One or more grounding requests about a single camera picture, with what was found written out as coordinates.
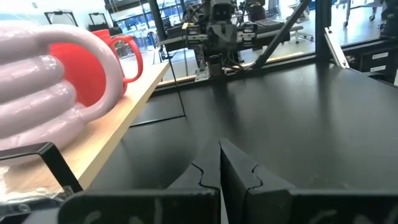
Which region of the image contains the red plastic mug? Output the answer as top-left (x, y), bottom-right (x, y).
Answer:
top-left (49, 29), bottom-right (144, 108)

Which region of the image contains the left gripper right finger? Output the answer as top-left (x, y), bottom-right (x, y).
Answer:
top-left (220, 138), bottom-right (398, 224)

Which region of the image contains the wooden shelf with black frame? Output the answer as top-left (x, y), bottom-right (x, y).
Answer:
top-left (0, 46), bottom-right (187, 205)

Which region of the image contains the black diagonal frame strut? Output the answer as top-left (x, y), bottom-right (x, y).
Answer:
top-left (251, 0), bottom-right (312, 70)

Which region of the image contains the pink ribbed ceramic mug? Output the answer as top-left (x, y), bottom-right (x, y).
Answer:
top-left (0, 20), bottom-right (125, 158)

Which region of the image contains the silver metal bar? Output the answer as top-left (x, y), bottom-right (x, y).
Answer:
top-left (323, 27), bottom-right (349, 69)

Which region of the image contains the black drawer cabinet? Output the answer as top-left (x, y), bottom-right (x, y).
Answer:
top-left (341, 37), bottom-right (398, 85)

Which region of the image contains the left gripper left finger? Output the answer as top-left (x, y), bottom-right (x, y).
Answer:
top-left (58, 138), bottom-right (222, 224)

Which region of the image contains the black metal frame post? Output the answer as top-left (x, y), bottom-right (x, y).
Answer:
top-left (148, 0), bottom-right (167, 42)
top-left (315, 0), bottom-right (332, 62)

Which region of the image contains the office chair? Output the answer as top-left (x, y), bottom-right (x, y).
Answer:
top-left (287, 24), bottom-right (315, 45)

